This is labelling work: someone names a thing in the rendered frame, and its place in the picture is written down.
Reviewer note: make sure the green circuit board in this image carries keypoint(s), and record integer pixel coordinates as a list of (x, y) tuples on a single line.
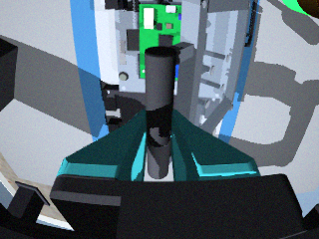
[(159, 26)]

